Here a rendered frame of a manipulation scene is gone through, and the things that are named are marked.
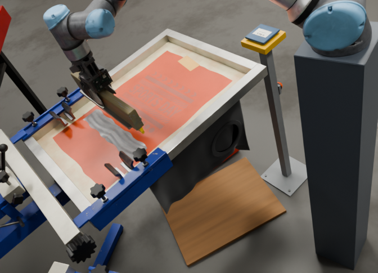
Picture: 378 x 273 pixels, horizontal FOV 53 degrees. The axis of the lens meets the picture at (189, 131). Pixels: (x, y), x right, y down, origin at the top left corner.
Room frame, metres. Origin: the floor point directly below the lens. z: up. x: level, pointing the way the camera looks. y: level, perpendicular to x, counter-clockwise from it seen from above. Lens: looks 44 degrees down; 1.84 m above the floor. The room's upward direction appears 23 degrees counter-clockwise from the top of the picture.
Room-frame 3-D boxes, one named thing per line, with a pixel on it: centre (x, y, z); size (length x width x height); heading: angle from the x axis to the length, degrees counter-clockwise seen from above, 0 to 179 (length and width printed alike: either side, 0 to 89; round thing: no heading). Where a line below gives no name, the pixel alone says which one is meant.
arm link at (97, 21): (1.03, 0.12, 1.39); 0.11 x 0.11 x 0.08; 55
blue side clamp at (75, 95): (1.28, 0.47, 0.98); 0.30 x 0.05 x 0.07; 115
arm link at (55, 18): (1.07, 0.21, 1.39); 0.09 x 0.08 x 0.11; 55
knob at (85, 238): (0.61, 0.39, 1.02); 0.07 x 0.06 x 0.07; 115
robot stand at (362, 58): (0.76, -0.46, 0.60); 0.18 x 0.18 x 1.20; 39
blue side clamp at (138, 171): (0.77, 0.24, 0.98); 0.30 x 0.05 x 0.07; 115
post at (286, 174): (1.26, -0.42, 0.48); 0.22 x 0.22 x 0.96; 25
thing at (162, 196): (0.99, 0.01, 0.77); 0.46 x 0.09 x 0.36; 115
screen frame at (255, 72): (1.13, 0.14, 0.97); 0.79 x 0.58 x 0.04; 115
